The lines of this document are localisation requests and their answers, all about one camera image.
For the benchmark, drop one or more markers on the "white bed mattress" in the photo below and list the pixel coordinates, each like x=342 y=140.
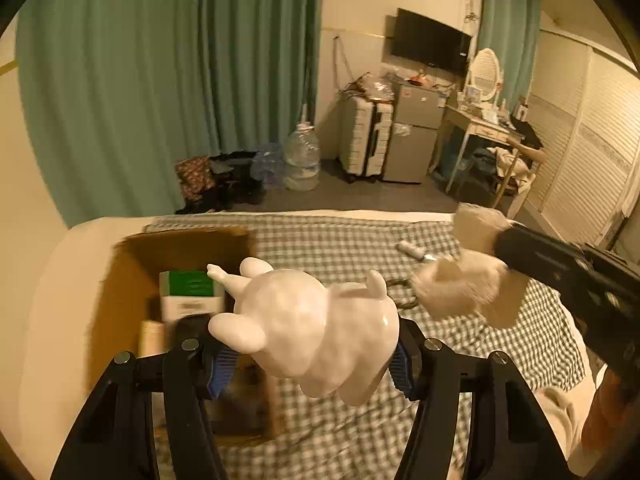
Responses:
x=65 y=285

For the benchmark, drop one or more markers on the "clear plastic bag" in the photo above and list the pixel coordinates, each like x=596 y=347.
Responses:
x=375 y=86

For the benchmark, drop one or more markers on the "wide green curtain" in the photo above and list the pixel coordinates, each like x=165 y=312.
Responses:
x=150 y=85

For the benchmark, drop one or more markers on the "green checked blanket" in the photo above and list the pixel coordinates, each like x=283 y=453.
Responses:
x=325 y=245

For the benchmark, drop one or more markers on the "white louvred wardrobe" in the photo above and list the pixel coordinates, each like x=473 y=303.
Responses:
x=590 y=135

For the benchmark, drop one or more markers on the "black television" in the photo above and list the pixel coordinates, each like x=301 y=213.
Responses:
x=430 y=42

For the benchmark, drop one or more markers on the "dark clothes pile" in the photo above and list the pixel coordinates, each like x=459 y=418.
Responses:
x=235 y=185

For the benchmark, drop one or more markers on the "wooden chair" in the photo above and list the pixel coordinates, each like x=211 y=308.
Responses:
x=522 y=150

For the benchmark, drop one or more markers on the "clear water jug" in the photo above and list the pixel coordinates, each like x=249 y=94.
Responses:
x=302 y=155

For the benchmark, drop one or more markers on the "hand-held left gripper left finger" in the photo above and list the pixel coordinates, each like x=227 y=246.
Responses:
x=220 y=375

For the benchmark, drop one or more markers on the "white tube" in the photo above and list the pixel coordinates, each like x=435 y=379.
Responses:
x=410 y=248

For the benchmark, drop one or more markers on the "blue plastic bag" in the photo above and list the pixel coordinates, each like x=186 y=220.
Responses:
x=267 y=165

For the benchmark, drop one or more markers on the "white dressing table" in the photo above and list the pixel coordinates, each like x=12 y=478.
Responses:
x=480 y=127

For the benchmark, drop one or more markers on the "patterned brown bag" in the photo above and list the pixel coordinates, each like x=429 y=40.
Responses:
x=192 y=177

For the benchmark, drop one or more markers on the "white suitcase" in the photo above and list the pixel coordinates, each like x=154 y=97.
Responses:
x=360 y=135

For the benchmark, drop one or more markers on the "white oval mirror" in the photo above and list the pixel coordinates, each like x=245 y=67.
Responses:
x=485 y=72

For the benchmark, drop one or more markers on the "pale cream carton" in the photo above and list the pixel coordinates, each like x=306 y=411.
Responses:
x=150 y=340

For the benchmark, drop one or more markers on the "person's right forearm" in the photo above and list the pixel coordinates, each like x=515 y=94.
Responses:
x=605 y=410

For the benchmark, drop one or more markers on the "narrow green curtain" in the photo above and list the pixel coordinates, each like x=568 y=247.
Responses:
x=510 y=25

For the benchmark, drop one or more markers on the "white fluffy plush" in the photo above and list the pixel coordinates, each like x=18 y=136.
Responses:
x=465 y=285

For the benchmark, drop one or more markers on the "white rabbit figurine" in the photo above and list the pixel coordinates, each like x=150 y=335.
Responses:
x=310 y=330

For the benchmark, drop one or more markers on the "brown cardboard box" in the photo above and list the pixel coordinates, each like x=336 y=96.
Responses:
x=125 y=285

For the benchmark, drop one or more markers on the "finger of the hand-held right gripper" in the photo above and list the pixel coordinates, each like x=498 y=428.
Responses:
x=530 y=255

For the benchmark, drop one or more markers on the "grey mini fridge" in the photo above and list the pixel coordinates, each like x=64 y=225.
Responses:
x=412 y=135

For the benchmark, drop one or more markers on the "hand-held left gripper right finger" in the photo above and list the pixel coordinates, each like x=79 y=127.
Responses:
x=400 y=372

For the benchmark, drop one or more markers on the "green white box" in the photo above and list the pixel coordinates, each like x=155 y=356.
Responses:
x=190 y=285

